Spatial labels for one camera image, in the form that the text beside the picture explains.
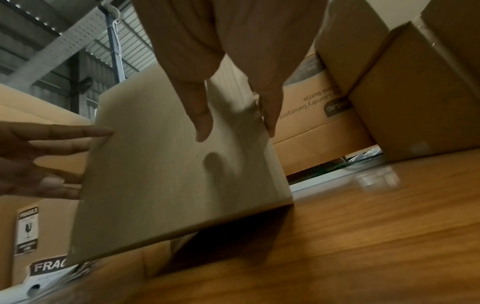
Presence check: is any person's right hand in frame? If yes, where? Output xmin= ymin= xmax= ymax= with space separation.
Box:
xmin=130 ymin=0 xmax=329 ymax=143

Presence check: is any person's left hand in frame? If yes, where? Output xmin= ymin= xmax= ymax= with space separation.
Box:
xmin=0 ymin=123 xmax=115 ymax=200

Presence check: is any fragile sticker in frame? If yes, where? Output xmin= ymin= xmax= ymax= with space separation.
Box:
xmin=14 ymin=205 xmax=41 ymax=257

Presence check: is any stack of fragile stickers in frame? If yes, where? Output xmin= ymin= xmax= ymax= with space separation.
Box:
xmin=24 ymin=255 xmax=100 ymax=297

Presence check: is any white backing paper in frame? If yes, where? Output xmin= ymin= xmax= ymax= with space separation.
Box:
xmin=0 ymin=280 xmax=52 ymax=304

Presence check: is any large stapled cardboard box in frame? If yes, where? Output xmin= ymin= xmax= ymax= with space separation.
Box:
xmin=66 ymin=56 xmax=294 ymax=265

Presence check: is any tall cardboard panel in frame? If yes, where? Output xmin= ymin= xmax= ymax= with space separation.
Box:
xmin=0 ymin=83 xmax=95 ymax=179

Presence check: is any large cardboard box dark band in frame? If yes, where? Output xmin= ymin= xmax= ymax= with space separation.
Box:
xmin=271 ymin=49 xmax=377 ymax=176

